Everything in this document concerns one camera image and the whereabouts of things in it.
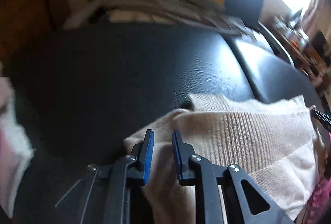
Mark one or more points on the grey hoodie on chair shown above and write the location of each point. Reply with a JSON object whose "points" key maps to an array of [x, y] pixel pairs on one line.
{"points": [[196, 13]]}

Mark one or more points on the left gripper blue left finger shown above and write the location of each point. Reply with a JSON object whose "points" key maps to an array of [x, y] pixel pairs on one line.
{"points": [[130, 171]]}

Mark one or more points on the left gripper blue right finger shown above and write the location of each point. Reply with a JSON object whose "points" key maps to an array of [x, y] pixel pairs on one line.
{"points": [[195, 170]]}

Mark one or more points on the beige knit sweater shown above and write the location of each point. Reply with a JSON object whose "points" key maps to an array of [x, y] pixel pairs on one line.
{"points": [[278, 145]]}

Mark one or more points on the wooden desk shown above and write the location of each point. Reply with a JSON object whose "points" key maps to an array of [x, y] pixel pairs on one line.
{"points": [[310, 56]]}

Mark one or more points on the folded white pink clothes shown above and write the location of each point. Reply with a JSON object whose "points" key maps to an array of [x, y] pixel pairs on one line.
{"points": [[16, 149]]}

